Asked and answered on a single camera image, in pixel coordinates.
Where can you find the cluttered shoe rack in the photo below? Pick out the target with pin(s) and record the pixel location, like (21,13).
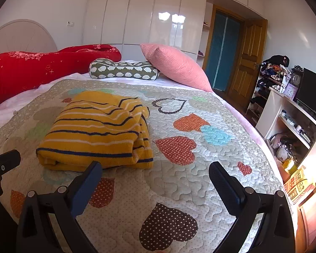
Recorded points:
(273,73)

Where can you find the pink checked pillow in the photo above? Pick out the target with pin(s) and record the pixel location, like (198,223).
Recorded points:
(175,65)

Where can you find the purple desk clock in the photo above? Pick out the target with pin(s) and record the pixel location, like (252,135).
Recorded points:
(294,82)

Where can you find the red rolled blanket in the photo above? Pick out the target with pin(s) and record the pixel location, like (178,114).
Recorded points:
(21,71)

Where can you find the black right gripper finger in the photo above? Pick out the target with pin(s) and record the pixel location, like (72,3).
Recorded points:
(275,232)
(9,160)
(35,232)

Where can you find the glossy white wardrobe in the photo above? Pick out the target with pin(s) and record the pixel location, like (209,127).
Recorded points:
(126,24)

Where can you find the white tv cabinet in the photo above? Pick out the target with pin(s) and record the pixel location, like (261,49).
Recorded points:
(282,115)

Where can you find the yellow red cardboard box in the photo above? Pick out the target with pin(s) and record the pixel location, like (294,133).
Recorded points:
(298,185)

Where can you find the round beige headboard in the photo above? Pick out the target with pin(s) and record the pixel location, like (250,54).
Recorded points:
(25,35)

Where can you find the green sheep pattern pillow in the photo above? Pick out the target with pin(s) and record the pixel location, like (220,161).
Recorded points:
(104,68)

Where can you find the black television screen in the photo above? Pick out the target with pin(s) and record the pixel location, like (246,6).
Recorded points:
(307,91)

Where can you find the yellow striped knit sweater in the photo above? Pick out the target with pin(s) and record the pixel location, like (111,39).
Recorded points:
(102,127)

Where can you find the teal door curtain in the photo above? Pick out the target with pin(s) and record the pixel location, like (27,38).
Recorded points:
(222,50)

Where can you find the quilted heart patchwork bedspread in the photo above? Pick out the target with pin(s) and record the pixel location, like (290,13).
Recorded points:
(171,207)

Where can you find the brown wooden door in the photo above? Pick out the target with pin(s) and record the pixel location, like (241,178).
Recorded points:
(249,58)

